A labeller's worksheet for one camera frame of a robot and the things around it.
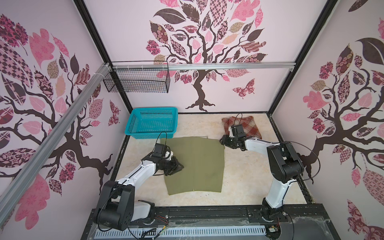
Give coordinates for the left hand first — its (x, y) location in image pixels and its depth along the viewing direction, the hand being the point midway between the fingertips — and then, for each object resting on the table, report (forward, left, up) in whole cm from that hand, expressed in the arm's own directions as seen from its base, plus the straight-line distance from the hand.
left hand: (183, 169), depth 84 cm
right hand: (+22, -26, -1) cm, 34 cm away
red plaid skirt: (+33, -48, -3) cm, 58 cm away
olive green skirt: (+8, -12, -3) cm, 14 cm away
